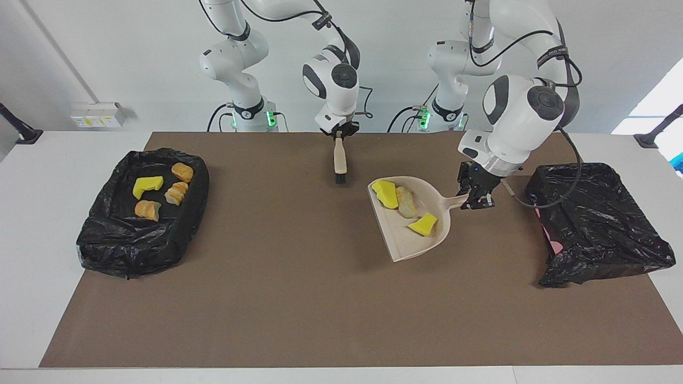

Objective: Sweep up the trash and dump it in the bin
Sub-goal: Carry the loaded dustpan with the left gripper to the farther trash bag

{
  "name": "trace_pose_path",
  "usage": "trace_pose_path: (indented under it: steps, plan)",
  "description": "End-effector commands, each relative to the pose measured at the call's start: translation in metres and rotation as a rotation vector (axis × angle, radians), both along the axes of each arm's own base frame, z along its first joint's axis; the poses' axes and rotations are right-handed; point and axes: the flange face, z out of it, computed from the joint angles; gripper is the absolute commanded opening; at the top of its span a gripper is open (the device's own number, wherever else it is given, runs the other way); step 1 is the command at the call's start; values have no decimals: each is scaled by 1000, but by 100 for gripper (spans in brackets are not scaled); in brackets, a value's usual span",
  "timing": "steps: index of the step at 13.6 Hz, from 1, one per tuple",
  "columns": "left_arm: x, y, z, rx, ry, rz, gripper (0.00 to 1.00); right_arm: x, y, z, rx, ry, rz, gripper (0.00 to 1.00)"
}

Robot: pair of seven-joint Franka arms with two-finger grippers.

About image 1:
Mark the beige hand brush black bristles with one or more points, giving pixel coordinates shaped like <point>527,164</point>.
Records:
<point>340,157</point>

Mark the beige rough bread chunk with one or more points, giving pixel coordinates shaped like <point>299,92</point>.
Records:
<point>408,202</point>

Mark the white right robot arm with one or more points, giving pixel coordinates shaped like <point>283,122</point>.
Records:
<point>235,58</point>

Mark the brown table mat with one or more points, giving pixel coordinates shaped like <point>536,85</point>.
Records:
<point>341,320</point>

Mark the black bag lined bin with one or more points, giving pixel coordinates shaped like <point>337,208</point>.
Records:
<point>117,240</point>

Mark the notched yellow sponge block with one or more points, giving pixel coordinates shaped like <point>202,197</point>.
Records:
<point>148,186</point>

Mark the white wall socket box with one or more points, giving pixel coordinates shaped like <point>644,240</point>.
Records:
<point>96,118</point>

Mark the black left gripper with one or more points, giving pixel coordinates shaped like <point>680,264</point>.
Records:
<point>477,176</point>

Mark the orange ridged bread piece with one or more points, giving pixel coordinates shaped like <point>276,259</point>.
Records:
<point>177,193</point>

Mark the black bag bin pink inside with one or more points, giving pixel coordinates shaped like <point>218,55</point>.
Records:
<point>592,229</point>

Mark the pale crusty bread chunk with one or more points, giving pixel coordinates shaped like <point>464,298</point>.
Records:
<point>148,209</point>

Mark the blue object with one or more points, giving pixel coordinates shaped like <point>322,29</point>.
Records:
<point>679,162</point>

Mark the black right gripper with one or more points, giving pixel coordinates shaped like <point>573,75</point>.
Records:
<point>344,128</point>

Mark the beige plastic dustpan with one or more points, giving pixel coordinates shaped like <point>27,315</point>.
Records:
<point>405,240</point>

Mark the yellow sponge piece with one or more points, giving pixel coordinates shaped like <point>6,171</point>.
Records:
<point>385,193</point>
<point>424,224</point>

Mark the black clamp stand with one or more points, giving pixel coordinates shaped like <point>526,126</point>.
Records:
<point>648,140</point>
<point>26,136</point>

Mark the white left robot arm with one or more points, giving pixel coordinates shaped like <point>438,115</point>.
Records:
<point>512,122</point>

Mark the brown bread roll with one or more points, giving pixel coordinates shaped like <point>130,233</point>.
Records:
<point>182,172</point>

